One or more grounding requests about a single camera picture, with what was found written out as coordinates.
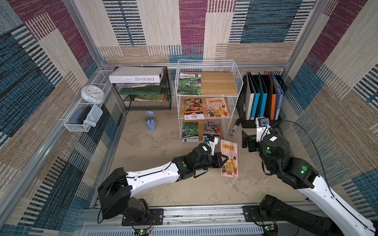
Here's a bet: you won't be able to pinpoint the black mesh document tray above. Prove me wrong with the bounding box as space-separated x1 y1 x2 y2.
109 66 172 111

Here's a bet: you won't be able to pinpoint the orange marigold seed bag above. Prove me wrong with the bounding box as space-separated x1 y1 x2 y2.
183 98 205 120

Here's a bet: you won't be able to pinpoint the black file organizer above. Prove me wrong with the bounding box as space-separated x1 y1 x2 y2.
237 72 285 128

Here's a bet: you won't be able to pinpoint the green gourd seed bag top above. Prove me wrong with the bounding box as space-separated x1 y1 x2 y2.
177 73 202 95

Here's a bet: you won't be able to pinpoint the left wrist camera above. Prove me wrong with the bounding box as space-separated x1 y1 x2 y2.
204 135 219 156

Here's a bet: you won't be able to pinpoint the white folio box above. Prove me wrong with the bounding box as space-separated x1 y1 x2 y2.
109 66 164 84

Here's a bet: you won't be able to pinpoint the green and red book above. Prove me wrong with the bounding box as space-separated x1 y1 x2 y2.
134 93 167 102

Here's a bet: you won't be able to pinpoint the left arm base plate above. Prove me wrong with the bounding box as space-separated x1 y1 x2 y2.
121 208 164 227

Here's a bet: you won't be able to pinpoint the magazine stack under box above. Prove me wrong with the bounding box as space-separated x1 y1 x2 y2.
115 83 160 88

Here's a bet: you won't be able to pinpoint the orange file folder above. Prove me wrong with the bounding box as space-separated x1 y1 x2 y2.
267 73 277 120

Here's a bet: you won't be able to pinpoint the white file folder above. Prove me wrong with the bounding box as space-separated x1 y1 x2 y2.
245 72 255 120

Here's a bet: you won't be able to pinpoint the blue file folder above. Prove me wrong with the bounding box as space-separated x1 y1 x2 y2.
271 72 284 120

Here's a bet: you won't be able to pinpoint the dark blue case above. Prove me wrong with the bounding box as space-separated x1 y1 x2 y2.
69 106 92 124

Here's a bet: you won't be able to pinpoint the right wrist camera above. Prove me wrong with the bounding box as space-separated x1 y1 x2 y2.
256 117 271 143

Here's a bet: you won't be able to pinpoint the teal file folder left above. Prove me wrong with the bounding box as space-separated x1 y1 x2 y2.
249 72 260 120

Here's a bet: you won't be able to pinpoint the light blue cloth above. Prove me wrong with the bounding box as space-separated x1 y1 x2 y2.
83 105 103 129

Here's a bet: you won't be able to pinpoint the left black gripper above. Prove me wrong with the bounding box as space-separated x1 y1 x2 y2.
192 152 229 172

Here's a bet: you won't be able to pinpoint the teal file folder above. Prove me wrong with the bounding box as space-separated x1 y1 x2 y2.
258 74 268 117
249 72 260 120

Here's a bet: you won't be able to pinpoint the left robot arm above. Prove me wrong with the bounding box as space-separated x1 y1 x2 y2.
97 142 228 225

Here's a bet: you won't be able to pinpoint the teal file folder right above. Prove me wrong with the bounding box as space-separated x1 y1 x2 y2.
258 74 268 117

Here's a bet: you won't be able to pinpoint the black white remote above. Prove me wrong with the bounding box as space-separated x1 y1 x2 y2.
230 119 241 136

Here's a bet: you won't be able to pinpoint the white wire three-tier shelf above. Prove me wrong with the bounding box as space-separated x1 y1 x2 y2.
174 59 243 143

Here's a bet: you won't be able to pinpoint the green gourd seed bag bottom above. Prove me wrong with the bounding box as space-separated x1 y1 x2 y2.
182 122 199 143

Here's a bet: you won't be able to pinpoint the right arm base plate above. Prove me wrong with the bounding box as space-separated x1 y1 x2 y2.
242 205 286 223

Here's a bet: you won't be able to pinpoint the green plastic case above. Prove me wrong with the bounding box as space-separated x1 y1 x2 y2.
119 86 162 96

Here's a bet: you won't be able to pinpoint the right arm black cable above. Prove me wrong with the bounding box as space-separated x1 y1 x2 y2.
265 120 334 195

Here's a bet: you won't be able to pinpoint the pink flower seed bag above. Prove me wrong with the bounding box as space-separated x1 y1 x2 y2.
203 122 221 137

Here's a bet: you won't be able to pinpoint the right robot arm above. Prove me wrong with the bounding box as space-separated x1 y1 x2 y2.
242 132 378 236

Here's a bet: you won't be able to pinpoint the white wire wall basket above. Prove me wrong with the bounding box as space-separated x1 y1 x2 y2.
64 70 112 132

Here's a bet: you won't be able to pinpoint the white round clock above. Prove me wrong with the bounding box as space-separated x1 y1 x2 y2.
81 85 105 104

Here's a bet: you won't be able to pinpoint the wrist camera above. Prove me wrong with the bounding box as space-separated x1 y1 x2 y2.
204 135 219 156
256 117 271 143

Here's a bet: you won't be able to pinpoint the green gourd seed bag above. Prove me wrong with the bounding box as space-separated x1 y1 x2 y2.
182 122 199 143
177 73 202 95

